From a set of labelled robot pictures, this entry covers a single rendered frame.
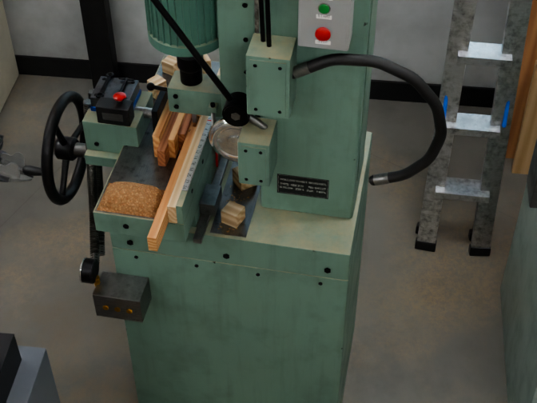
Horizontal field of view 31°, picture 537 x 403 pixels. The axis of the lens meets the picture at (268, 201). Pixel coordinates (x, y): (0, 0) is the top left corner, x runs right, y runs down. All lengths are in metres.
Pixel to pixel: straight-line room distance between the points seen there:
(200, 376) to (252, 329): 0.28
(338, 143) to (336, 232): 0.24
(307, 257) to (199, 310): 0.37
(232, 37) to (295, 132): 0.25
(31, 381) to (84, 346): 0.76
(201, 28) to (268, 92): 0.22
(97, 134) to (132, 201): 0.26
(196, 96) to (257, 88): 0.29
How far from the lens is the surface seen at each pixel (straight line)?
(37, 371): 2.39
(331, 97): 2.07
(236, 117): 2.08
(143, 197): 2.19
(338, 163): 2.19
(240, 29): 2.06
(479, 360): 3.10
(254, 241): 2.25
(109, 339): 3.12
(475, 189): 3.21
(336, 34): 1.90
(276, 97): 1.99
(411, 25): 3.75
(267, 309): 2.42
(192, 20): 2.07
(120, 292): 2.41
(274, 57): 1.94
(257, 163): 2.10
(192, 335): 2.58
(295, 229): 2.28
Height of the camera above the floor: 2.44
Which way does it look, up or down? 44 degrees down
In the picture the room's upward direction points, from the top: straight up
